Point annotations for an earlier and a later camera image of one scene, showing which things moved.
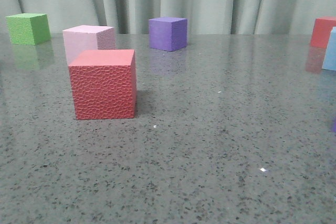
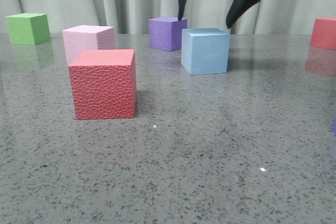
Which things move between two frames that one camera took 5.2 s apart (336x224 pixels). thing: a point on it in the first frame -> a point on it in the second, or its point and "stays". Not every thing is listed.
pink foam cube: (87, 38) stays
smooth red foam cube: (322, 31) stays
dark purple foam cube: (168, 34) stays
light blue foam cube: (329, 62) -> (205, 51)
